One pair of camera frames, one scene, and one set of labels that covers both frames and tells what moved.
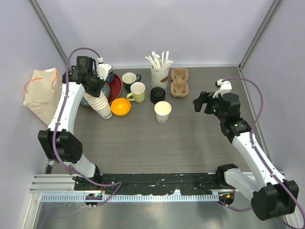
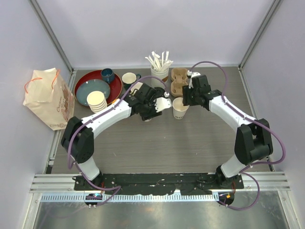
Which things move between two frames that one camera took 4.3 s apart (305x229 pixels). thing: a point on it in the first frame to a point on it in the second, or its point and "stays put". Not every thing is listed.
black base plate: (194, 183) stays put
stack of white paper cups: (100, 104) stays put
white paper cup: (162, 109) to (179, 109)
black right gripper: (205, 97) to (187, 101)
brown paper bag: (42, 92) stays put
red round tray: (116, 88) stays put
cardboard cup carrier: (179, 86) stays put
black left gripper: (93, 75) to (153, 113)
